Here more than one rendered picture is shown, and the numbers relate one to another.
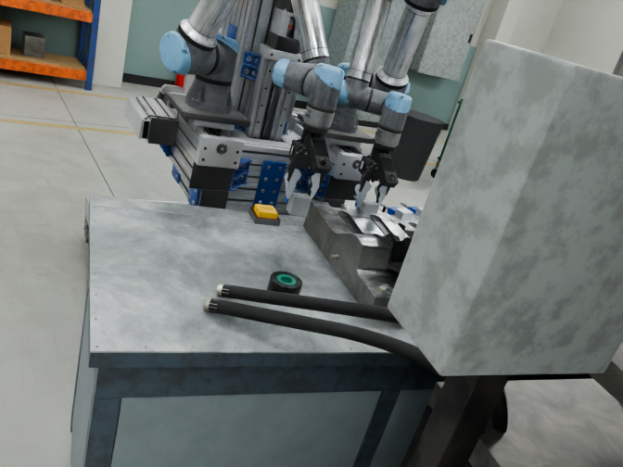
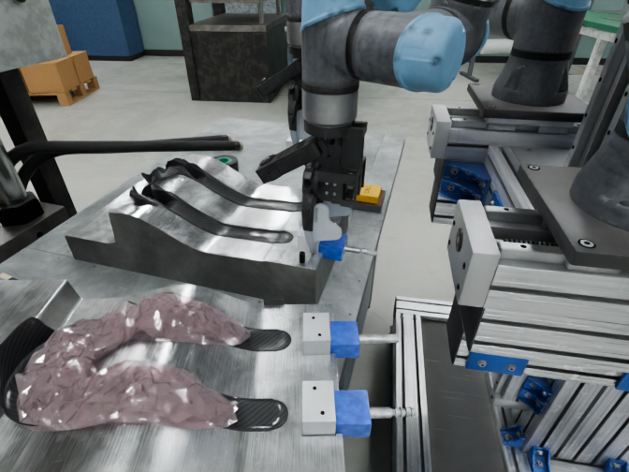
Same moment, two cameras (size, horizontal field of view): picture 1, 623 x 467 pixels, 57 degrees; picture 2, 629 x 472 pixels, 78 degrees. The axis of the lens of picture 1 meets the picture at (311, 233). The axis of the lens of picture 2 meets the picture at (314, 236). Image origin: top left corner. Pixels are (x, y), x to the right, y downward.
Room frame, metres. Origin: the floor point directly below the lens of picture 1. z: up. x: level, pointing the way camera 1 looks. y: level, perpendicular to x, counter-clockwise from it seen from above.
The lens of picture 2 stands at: (2.07, -0.55, 1.28)
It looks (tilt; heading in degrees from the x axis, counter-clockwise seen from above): 35 degrees down; 132
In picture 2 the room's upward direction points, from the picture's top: straight up
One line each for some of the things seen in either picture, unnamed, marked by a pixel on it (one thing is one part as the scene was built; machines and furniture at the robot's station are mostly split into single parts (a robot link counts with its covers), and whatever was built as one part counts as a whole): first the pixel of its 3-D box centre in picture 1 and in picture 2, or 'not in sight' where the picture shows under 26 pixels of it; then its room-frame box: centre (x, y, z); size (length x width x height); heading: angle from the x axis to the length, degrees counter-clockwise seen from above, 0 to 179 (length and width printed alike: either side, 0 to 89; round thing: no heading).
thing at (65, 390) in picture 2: not in sight; (133, 353); (1.71, -0.47, 0.90); 0.26 x 0.18 x 0.08; 43
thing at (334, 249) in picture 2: (362, 204); (338, 246); (1.75, -0.13, 0.89); 0.13 x 0.05 x 0.05; 26
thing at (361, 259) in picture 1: (379, 248); (213, 215); (1.48, -0.19, 0.87); 0.50 x 0.26 x 0.14; 26
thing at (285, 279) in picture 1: (285, 285); (224, 166); (1.21, 0.03, 0.82); 0.08 x 0.08 x 0.04
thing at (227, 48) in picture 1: (216, 55); (549, 10); (1.82, 0.44, 1.20); 0.13 x 0.12 x 0.14; 154
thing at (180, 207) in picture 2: (385, 231); (214, 198); (1.50, -0.20, 0.92); 0.35 x 0.16 x 0.09; 26
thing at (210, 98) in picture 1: (210, 91); (533, 73); (1.83, 0.44, 1.09); 0.15 x 0.15 x 0.10
